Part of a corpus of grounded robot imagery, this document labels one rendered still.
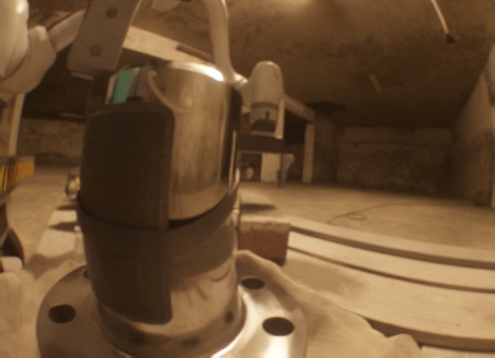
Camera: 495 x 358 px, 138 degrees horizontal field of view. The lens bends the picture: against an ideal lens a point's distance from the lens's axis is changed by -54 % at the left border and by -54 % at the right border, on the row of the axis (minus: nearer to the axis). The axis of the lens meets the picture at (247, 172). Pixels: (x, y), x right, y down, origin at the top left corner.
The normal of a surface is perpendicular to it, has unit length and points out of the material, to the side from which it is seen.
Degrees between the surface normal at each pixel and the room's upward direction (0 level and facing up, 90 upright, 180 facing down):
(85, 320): 0
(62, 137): 90
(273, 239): 90
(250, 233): 90
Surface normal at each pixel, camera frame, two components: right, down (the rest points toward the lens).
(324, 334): -0.66, -0.69
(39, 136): 0.70, 0.07
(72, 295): 0.08, -1.00
